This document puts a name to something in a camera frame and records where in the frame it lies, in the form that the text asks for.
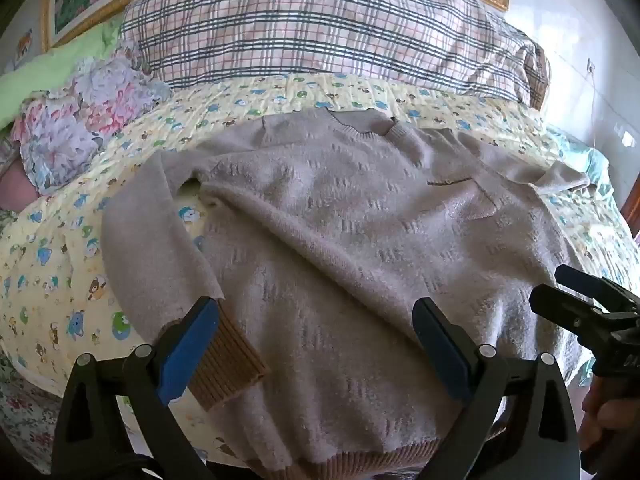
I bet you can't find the light blue cloth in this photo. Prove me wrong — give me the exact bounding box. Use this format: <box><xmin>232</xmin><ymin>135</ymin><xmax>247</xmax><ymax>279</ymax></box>
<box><xmin>545</xmin><ymin>127</ymin><xmax>615</xmax><ymax>197</ymax></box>

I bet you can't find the person's right hand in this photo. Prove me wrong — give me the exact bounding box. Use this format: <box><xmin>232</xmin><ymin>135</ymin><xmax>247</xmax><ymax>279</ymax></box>
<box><xmin>579</xmin><ymin>374</ymin><xmax>640</xmax><ymax>467</ymax></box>

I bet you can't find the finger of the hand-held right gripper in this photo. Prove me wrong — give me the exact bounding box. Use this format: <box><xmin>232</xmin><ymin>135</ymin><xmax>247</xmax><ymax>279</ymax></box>
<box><xmin>529</xmin><ymin>284</ymin><xmax>618</xmax><ymax>346</ymax></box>
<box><xmin>555</xmin><ymin>264</ymin><xmax>640</xmax><ymax>311</ymax></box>

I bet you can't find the beige knitted sweater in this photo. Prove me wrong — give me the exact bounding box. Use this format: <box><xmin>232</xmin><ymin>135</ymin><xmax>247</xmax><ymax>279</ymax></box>
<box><xmin>100</xmin><ymin>107</ymin><xmax>593</xmax><ymax>473</ymax></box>

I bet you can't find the floral blanket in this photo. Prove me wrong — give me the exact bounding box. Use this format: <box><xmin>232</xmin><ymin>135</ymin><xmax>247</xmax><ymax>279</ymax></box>
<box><xmin>10</xmin><ymin>55</ymin><xmax>173</xmax><ymax>196</ymax></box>

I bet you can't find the wall sticker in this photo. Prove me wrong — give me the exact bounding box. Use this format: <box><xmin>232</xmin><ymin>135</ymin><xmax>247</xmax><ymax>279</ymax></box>
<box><xmin>14</xmin><ymin>29</ymin><xmax>35</xmax><ymax>62</ymax></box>

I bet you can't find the light green cloth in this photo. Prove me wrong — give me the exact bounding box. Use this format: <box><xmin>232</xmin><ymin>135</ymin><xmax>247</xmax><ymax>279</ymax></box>
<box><xmin>0</xmin><ymin>12</ymin><xmax>126</xmax><ymax>131</ymax></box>

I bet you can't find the white floral bedsheet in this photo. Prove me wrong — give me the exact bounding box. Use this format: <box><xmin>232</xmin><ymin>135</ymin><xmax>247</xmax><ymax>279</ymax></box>
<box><xmin>0</xmin><ymin>352</ymin><xmax>68</xmax><ymax>463</ymax></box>

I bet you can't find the pink cloth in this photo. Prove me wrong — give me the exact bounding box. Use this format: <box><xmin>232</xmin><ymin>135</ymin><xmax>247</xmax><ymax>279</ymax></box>
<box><xmin>0</xmin><ymin>164</ymin><xmax>37</xmax><ymax>212</ymax></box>

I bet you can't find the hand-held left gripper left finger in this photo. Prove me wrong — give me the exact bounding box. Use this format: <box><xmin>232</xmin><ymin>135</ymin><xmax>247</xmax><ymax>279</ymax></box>
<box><xmin>50</xmin><ymin>296</ymin><xmax>221</xmax><ymax>480</ymax></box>

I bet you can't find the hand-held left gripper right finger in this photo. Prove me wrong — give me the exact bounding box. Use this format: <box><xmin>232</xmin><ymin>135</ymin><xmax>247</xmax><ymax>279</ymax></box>
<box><xmin>412</xmin><ymin>297</ymin><xmax>583</xmax><ymax>480</ymax></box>

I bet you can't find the yellow cartoon print bedsheet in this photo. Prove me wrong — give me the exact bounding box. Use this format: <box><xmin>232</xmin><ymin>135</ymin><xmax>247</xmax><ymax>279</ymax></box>
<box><xmin>0</xmin><ymin>72</ymin><xmax>636</xmax><ymax>461</ymax></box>

